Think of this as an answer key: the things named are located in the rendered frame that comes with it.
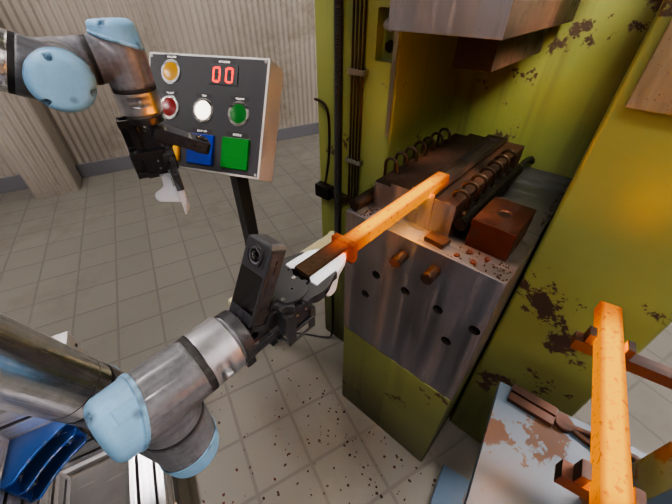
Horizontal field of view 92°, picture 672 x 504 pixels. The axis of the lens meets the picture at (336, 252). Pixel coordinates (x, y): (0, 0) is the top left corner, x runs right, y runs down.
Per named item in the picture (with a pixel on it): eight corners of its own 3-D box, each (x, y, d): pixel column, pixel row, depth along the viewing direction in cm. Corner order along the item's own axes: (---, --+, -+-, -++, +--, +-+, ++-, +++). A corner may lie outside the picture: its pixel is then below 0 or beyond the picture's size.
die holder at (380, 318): (450, 401, 87) (506, 284, 58) (343, 325, 106) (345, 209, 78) (520, 288, 119) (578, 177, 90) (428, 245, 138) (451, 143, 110)
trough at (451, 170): (433, 201, 67) (434, 194, 66) (411, 192, 70) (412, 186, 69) (506, 143, 91) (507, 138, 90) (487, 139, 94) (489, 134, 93)
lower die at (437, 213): (447, 237, 69) (457, 203, 64) (372, 205, 79) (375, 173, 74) (515, 172, 93) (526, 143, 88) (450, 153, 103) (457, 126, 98)
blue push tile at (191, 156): (210, 165, 82) (212, 135, 80) (185, 162, 84) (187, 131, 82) (215, 166, 83) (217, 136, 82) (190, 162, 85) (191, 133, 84)
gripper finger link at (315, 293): (321, 269, 50) (277, 299, 45) (321, 260, 49) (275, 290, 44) (344, 284, 47) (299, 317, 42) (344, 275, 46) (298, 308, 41)
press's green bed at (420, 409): (421, 463, 117) (450, 402, 87) (341, 394, 136) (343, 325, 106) (483, 359, 149) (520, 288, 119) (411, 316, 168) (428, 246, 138)
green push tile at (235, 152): (246, 170, 79) (248, 139, 78) (219, 167, 81) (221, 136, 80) (249, 171, 81) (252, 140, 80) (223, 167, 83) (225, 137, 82)
